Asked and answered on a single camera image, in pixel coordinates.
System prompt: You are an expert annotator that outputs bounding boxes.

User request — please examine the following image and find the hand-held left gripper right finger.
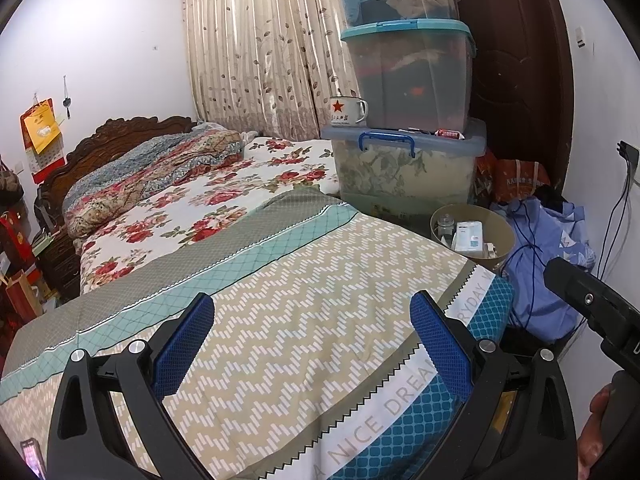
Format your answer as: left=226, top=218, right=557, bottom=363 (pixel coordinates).
left=409, top=291, right=576, bottom=480

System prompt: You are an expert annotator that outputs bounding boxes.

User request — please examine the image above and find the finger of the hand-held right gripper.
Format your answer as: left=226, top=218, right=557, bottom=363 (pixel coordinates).
left=544, top=257, right=640, bottom=347

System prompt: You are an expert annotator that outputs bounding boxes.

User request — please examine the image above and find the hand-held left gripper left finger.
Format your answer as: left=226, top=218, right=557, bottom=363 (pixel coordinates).
left=47, top=291, right=217, bottom=480

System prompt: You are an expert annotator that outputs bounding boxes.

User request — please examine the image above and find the beige trash bin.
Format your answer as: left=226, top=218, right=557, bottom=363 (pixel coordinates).
left=430, top=203, right=517, bottom=274

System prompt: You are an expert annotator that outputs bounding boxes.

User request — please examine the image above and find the clear plastic bottle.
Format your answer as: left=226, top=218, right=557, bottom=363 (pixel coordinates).
left=435, top=214, right=457, bottom=248

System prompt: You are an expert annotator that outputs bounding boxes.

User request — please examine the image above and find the person's right hand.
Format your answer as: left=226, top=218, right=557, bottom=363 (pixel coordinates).
left=575, top=385, right=619, bottom=480

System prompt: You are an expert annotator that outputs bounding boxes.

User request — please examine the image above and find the blue cloth bundle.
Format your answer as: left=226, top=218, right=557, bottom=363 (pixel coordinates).
left=492, top=196, right=598, bottom=343

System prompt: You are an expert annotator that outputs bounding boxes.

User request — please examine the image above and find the zigzag patterned blanket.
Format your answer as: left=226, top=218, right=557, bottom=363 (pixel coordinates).
left=0, top=187, right=516, bottom=480

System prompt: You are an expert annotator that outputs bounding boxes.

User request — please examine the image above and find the orange plastic bag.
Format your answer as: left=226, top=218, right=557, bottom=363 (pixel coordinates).
left=475, top=152, right=553, bottom=206

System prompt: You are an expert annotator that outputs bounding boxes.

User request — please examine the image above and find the dark wooden nightstand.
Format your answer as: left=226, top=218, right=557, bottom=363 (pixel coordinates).
left=35, top=232, right=83, bottom=301

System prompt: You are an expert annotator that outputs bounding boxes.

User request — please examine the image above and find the floral bedsheet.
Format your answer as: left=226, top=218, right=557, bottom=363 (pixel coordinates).
left=77, top=135, right=346, bottom=296

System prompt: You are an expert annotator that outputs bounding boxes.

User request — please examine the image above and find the orange gift bag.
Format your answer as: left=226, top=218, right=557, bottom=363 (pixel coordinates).
left=5, top=267, right=43, bottom=321

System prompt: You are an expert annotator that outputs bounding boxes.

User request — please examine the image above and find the blue lidded storage box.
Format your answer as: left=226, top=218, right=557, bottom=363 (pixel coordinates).
left=320, top=119, right=488, bottom=216

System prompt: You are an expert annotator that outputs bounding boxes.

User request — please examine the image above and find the red gift bag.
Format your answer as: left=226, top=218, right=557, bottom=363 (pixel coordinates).
left=0, top=210, right=31, bottom=281

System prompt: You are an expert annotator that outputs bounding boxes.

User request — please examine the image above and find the carved wooden headboard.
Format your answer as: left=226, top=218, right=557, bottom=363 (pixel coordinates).
left=35, top=115, right=198, bottom=221

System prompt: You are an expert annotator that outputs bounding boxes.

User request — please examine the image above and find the brown handbag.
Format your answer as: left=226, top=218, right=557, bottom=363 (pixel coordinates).
left=0, top=157, right=26, bottom=211

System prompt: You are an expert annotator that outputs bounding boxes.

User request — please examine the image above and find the white enamel mug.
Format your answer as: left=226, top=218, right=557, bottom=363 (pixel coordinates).
left=328, top=95, right=369, bottom=127

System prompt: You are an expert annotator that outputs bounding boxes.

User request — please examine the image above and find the dark brown wooden door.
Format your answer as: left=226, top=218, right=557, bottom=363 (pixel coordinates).
left=447, top=0, right=573, bottom=201

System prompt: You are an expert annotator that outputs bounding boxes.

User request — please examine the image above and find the teal lidded storage box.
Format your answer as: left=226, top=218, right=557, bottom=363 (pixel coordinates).
left=340, top=19, right=477, bottom=131

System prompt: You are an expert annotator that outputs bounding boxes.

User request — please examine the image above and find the leaf patterned curtain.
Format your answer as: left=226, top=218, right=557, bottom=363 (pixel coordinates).
left=181, top=0, right=363, bottom=141

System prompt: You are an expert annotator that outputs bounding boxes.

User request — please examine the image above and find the black cable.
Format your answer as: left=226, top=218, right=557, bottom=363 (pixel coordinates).
left=597, top=152, right=633, bottom=281

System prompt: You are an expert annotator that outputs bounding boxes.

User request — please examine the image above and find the thin blue cable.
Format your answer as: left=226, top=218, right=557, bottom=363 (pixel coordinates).
left=510, top=197, right=546, bottom=326

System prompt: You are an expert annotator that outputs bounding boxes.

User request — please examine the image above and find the wall socket with plug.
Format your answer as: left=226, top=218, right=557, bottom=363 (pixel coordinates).
left=617, top=140, right=640, bottom=181

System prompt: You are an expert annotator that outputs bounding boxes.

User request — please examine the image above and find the red yellow wall calendar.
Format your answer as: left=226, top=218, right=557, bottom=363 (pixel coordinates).
left=20, top=99, right=66, bottom=185

